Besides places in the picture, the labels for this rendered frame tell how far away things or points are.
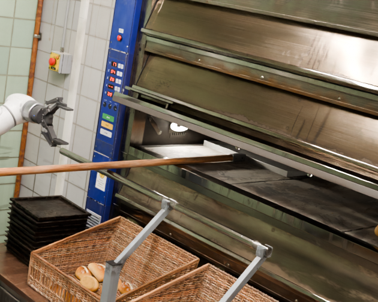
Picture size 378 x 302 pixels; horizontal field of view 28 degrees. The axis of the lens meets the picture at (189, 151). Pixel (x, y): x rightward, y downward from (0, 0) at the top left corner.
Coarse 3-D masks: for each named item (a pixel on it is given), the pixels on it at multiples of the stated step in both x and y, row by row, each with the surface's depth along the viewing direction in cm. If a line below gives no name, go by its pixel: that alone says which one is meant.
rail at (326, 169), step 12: (120, 96) 333; (156, 108) 316; (192, 120) 300; (228, 132) 286; (252, 144) 278; (264, 144) 274; (288, 156) 265; (300, 156) 264; (324, 168) 254; (360, 180) 244
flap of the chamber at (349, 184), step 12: (144, 108) 321; (168, 120) 310; (180, 120) 305; (204, 132) 295; (216, 132) 291; (240, 144) 281; (264, 156) 273; (276, 156) 269; (300, 168) 261; (312, 168) 258; (336, 180) 250; (348, 180) 247; (360, 192) 244; (372, 192) 241
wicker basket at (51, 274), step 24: (120, 216) 352; (72, 240) 337; (96, 240) 346; (144, 240) 339; (48, 264) 314; (72, 264) 341; (144, 264) 336; (168, 264) 326; (192, 264) 314; (48, 288) 315; (72, 288) 303; (144, 288) 298
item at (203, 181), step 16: (192, 176) 322; (208, 176) 320; (224, 192) 308; (240, 192) 303; (256, 208) 296; (272, 208) 290; (288, 224) 285; (304, 224) 279; (320, 224) 278; (336, 240) 269; (352, 240) 265; (368, 256) 259
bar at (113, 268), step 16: (80, 160) 316; (112, 176) 301; (144, 192) 287; (176, 208) 274; (208, 224) 262; (240, 240) 252; (256, 240) 249; (128, 256) 271; (256, 256) 245; (112, 272) 266; (112, 288) 269; (240, 288) 241
